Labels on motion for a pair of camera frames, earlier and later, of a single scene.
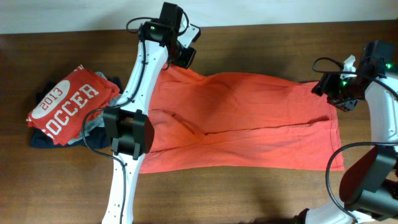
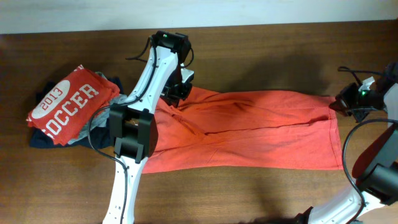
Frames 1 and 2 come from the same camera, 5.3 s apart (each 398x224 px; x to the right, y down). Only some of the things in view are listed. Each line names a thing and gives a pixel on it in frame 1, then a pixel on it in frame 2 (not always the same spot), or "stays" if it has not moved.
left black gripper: (185, 61) → (173, 98)
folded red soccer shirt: (61, 112) stays
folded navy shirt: (99, 139) stays
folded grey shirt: (98, 120) stays
